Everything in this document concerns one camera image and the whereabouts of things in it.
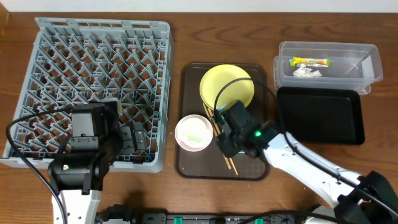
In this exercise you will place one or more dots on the left wooden chopstick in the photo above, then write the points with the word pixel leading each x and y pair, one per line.
pixel 215 130

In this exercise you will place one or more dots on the brown serving tray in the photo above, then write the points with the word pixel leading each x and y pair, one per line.
pixel 209 163

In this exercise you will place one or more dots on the pink bowl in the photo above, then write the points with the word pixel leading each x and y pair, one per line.
pixel 194 133

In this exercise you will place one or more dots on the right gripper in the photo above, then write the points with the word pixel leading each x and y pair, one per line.
pixel 227 140

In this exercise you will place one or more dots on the right wooden chopstick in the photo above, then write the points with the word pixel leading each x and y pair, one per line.
pixel 231 160

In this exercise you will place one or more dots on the grey dish rack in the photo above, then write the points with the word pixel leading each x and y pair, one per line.
pixel 77 61

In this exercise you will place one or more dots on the green yellow snack wrapper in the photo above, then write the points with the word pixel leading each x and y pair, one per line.
pixel 309 62

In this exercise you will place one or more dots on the yellow plate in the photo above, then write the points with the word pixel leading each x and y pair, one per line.
pixel 219 76

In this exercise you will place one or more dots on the black tray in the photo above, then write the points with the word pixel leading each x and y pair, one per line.
pixel 322 115

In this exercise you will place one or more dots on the crumpled white paper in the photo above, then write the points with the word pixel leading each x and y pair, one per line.
pixel 305 72

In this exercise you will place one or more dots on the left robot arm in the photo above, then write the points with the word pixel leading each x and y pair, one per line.
pixel 84 158

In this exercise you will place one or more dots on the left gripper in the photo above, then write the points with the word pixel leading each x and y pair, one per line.
pixel 134 140

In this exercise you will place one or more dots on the wooden chopstick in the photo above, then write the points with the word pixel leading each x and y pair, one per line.
pixel 231 160
pixel 215 130

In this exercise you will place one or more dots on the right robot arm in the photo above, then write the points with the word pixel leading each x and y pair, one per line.
pixel 352 197

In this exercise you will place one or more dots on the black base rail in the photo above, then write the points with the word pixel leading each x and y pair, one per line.
pixel 128 214

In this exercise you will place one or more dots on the clear plastic bin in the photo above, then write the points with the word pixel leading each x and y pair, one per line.
pixel 352 66

